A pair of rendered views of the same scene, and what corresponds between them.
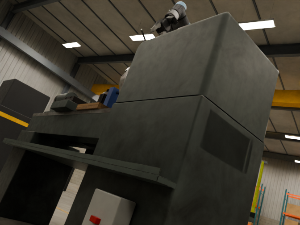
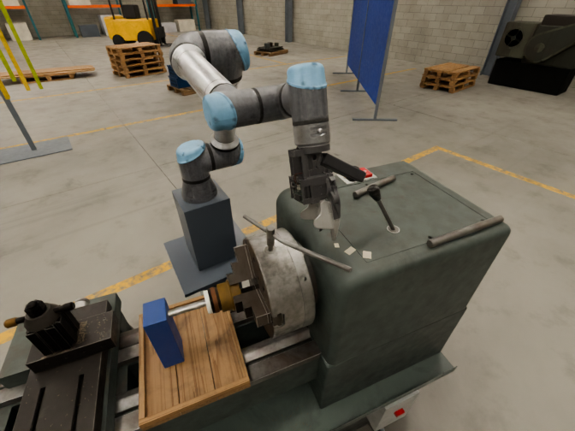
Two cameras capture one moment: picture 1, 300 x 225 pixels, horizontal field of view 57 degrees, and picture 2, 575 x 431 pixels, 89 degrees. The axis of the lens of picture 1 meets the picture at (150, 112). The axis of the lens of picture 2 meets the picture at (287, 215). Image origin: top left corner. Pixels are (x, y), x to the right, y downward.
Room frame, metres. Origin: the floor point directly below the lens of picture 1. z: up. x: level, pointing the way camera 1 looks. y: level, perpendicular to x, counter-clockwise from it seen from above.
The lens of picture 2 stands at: (1.41, 0.66, 1.80)
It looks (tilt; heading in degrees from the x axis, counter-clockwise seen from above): 37 degrees down; 284
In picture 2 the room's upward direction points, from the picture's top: straight up
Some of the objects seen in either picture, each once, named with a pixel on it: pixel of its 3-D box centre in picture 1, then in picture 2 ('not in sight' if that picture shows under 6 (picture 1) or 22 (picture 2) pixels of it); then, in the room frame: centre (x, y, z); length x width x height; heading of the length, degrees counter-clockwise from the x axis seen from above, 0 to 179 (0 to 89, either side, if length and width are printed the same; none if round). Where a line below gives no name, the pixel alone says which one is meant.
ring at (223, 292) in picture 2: not in sight; (225, 296); (1.72, 0.17, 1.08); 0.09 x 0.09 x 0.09; 36
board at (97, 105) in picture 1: (108, 118); (190, 347); (1.83, 0.25, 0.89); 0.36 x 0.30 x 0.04; 126
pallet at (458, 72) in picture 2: not in sight; (449, 77); (-0.61, -7.90, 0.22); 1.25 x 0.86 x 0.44; 53
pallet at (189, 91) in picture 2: not in sight; (195, 70); (5.37, -6.19, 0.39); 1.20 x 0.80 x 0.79; 58
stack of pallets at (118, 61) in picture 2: not in sight; (137, 59); (7.86, -7.39, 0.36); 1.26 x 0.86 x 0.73; 62
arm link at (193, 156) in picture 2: not in sight; (194, 159); (2.04, -0.31, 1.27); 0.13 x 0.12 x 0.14; 44
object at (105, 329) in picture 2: not in sight; (76, 339); (2.12, 0.36, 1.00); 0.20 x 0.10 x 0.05; 36
